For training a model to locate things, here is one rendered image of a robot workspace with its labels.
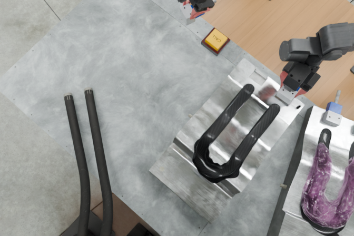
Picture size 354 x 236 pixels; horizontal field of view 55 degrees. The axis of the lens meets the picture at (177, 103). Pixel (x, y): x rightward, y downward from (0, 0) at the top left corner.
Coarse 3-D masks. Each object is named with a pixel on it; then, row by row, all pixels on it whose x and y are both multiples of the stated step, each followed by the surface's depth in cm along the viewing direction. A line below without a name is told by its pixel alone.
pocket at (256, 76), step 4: (252, 72) 118; (256, 72) 119; (252, 76) 120; (256, 76) 120; (260, 76) 120; (264, 76) 119; (256, 80) 119; (260, 80) 120; (264, 80) 120; (260, 84) 119
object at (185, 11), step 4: (188, 4) 119; (180, 8) 119; (184, 8) 119; (188, 8) 119; (192, 8) 120; (180, 12) 122; (184, 12) 119; (188, 12) 119; (184, 16) 119; (188, 16) 118; (184, 20) 122; (188, 20) 120; (192, 20) 121; (188, 24) 123
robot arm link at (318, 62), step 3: (309, 57) 95; (312, 57) 95; (315, 57) 94; (318, 57) 94; (306, 60) 97; (309, 60) 96; (312, 60) 95; (315, 60) 95; (318, 60) 95; (306, 63) 98; (309, 63) 96; (312, 63) 96; (315, 63) 96; (318, 63) 96
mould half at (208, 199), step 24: (240, 72) 117; (216, 96) 115; (264, 96) 115; (192, 120) 108; (240, 120) 113; (288, 120) 113; (192, 144) 106; (216, 144) 106; (264, 144) 111; (168, 168) 110; (192, 168) 111; (240, 168) 104; (192, 192) 109; (216, 192) 109; (216, 216) 107
